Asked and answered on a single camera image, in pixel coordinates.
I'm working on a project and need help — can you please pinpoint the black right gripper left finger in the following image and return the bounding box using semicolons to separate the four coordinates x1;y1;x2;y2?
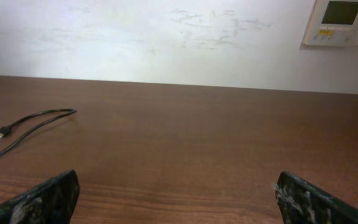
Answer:
0;170;80;224

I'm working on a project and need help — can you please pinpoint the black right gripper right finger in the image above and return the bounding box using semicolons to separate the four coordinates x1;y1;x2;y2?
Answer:
275;171;358;224

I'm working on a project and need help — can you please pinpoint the white wall control panel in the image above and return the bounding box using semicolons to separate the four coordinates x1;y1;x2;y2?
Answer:
303;0;358;47

